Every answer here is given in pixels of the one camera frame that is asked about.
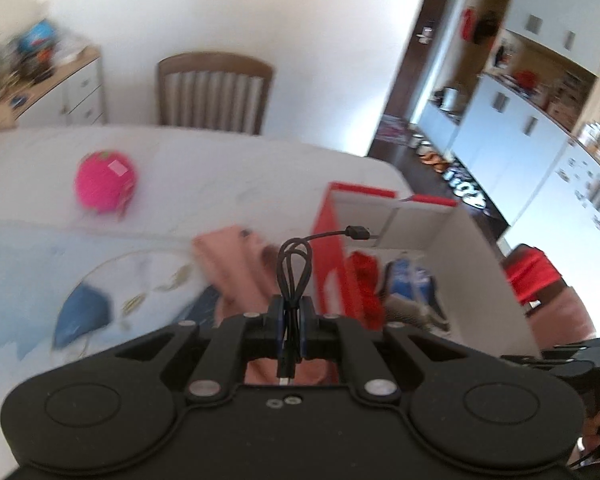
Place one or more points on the white wall cabinet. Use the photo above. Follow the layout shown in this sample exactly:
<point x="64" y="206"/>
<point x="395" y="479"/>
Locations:
<point x="485" y="125"/>

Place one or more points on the blue globe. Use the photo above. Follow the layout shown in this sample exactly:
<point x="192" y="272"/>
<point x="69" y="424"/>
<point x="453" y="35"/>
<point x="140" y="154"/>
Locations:
<point x="39" y="37"/>

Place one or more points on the red cloth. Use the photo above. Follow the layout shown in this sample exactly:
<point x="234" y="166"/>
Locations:
<point x="532" y="272"/>

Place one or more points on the wooden slatted chair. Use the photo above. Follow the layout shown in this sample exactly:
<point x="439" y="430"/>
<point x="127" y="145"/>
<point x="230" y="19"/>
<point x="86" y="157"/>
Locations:
<point x="215" y="62"/>

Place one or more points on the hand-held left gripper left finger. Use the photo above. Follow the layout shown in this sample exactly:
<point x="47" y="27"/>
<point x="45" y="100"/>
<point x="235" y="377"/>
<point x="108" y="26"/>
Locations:
<point x="279" y="330"/>

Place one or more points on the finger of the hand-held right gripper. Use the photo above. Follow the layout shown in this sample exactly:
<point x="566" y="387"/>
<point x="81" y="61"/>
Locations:
<point x="535" y="361"/>
<point x="575" y="348"/>

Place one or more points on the blue tissue pack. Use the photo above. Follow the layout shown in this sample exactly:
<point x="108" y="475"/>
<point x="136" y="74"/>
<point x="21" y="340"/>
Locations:
<point x="407" y="280"/>

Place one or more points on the pink cloth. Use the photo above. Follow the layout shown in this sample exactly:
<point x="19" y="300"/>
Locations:
<point x="235" y="270"/>

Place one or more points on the red knitted scarf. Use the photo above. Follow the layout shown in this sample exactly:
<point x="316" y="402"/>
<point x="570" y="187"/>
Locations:
<point x="365" y="280"/>

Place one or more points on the clear plastic bag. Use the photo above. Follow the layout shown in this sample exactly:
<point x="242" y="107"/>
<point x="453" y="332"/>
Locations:
<point x="71" y="46"/>

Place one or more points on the pink plush ball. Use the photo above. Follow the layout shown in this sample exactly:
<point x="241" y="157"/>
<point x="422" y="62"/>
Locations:
<point x="105" y="180"/>

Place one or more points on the red and white cardboard box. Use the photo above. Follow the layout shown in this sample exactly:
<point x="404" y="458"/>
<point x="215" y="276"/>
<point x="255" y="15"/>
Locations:
<point x="470" y="270"/>

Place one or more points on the brown wooden door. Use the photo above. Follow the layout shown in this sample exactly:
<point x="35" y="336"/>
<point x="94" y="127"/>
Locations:
<point x="405" y="85"/>

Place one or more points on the silver door lock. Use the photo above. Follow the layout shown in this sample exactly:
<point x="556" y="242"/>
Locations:
<point x="424" y="32"/>

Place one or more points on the cluster of small toys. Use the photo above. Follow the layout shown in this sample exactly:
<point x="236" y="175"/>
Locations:
<point x="5" y="67"/>

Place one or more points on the white sideboard with wooden top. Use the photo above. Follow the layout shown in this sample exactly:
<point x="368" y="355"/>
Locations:
<point x="82" y="90"/>

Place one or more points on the white refrigerator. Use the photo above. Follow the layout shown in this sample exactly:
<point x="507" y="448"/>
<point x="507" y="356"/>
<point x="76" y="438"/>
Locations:
<point x="555" y="195"/>

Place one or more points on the black dotted glove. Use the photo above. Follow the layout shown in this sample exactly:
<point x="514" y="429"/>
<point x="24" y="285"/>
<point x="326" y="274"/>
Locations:
<point x="410" y="314"/>

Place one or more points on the row of shoes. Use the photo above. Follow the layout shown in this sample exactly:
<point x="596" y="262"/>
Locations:
<point x="455" y="180"/>

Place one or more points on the red patterned rug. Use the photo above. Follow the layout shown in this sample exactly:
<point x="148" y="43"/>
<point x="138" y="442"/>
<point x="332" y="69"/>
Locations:
<point x="392" y="130"/>

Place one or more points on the red counter ornament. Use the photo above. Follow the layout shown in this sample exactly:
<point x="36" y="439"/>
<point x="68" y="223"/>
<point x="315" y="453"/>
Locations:
<point x="526" y="79"/>

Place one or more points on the red hanging ornament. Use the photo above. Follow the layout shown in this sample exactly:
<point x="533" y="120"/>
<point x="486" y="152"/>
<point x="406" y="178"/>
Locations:
<point x="468" y="25"/>

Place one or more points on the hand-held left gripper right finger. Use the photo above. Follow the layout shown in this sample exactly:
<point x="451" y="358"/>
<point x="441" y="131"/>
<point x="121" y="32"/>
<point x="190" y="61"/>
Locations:
<point x="305" y="330"/>

